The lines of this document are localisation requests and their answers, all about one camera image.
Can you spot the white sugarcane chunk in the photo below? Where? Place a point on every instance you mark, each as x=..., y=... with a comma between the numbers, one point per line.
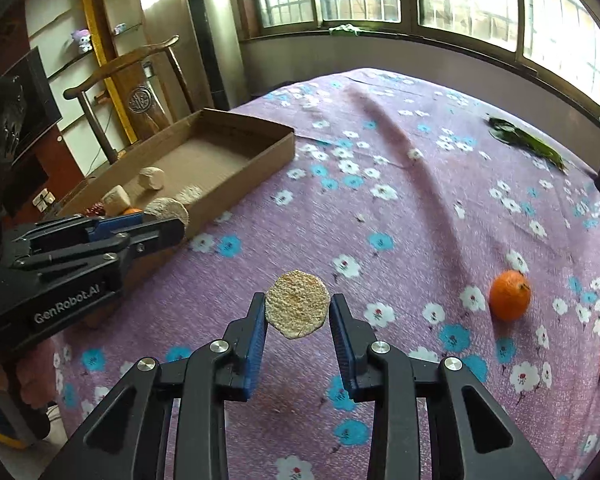
x=297, y=310
x=151, y=178
x=117, y=201
x=166, y=210

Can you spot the green leafy sprig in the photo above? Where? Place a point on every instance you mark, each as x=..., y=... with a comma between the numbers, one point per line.
x=525, y=142

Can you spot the purple floral tablecloth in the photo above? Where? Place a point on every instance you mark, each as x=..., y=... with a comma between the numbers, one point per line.
x=380, y=200

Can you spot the shallow cardboard box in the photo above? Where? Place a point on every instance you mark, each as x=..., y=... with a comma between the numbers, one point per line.
x=220, y=155

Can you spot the white wall shelf unit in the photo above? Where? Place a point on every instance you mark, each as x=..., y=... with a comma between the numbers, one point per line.
x=55, y=15

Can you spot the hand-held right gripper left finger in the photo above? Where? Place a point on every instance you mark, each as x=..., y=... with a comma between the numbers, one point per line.
x=257, y=332

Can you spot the red dried date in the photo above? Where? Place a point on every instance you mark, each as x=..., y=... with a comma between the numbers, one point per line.
x=96, y=209

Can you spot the black flat television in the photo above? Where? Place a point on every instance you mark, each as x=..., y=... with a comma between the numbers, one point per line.
x=30, y=100

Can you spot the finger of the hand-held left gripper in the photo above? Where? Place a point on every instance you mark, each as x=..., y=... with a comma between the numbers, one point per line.
x=155, y=235
x=117, y=227

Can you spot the wooden armchair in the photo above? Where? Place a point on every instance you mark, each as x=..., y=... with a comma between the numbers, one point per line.
x=140, y=100

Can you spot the tall standing air conditioner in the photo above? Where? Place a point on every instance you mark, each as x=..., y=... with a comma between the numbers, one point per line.
x=205, y=35

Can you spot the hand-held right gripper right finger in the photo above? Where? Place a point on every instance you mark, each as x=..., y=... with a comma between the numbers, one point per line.
x=340, y=332

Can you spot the purple plush toy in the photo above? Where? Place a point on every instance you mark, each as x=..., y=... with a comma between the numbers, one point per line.
x=82, y=41

